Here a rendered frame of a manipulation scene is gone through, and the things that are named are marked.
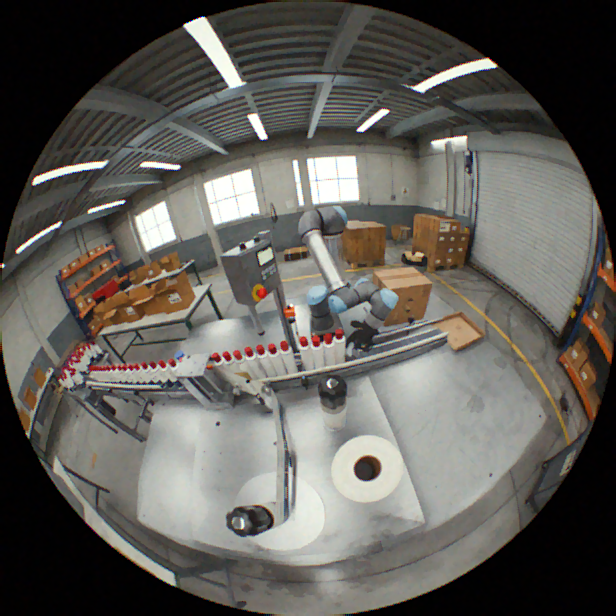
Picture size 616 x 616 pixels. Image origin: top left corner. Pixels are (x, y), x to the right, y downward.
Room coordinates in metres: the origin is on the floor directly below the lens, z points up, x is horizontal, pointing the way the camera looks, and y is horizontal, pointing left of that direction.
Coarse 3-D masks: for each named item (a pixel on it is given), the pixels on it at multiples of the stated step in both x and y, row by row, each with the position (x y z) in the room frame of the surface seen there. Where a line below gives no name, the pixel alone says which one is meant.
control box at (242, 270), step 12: (252, 240) 0.69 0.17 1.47; (264, 240) 0.63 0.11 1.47; (228, 252) 0.57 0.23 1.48; (240, 252) 0.53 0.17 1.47; (252, 252) 0.55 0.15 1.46; (228, 264) 0.54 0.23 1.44; (240, 264) 0.51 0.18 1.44; (252, 264) 0.54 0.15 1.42; (276, 264) 0.64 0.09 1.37; (228, 276) 0.55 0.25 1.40; (240, 276) 0.52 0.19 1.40; (252, 276) 0.53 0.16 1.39; (276, 276) 0.63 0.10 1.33; (240, 288) 0.53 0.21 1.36; (252, 288) 0.52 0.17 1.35; (240, 300) 0.54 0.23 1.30; (252, 300) 0.51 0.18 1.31
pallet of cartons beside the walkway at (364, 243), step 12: (348, 228) 3.70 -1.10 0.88; (360, 228) 3.58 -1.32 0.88; (372, 228) 3.59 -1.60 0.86; (384, 228) 3.59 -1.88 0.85; (348, 240) 3.74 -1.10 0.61; (360, 240) 3.58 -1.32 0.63; (372, 240) 3.59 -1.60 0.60; (384, 240) 3.58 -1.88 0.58; (348, 252) 3.77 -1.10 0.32; (360, 252) 3.57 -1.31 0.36; (372, 252) 3.58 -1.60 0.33; (384, 252) 3.58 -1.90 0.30; (384, 264) 3.55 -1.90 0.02
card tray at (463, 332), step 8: (456, 312) 0.71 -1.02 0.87; (448, 320) 0.69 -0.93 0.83; (456, 320) 0.67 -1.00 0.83; (464, 320) 0.65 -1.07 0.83; (440, 328) 0.64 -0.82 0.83; (448, 328) 0.62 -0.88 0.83; (456, 328) 0.60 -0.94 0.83; (464, 328) 0.58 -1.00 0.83; (472, 328) 0.56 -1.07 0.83; (480, 328) 0.51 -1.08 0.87; (448, 336) 0.56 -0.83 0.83; (456, 336) 0.54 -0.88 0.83; (464, 336) 0.52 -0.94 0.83; (472, 336) 0.50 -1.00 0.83; (480, 336) 0.45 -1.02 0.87; (456, 344) 0.48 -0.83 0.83; (464, 344) 0.44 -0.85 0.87
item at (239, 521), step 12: (252, 504) -0.04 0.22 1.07; (264, 504) -0.04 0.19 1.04; (228, 516) -0.07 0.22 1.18; (240, 516) -0.07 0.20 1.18; (252, 516) -0.06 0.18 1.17; (264, 516) -0.07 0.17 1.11; (288, 516) -0.09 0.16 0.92; (228, 528) -0.10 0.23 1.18; (240, 528) -0.10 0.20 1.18; (252, 528) -0.09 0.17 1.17; (264, 528) -0.10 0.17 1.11
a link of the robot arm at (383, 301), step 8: (384, 288) 0.55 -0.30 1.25; (376, 296) 0.54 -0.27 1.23; (384, 296) 0.51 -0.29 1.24; (392, 296) 0.50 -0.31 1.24; (376, 304) 0.52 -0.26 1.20; (384, 304) 0.50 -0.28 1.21; (392, 304) 0.49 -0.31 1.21; (376, 312) 0.50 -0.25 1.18; (384, 312) 0.49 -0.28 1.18; (384, 320) 0.49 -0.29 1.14
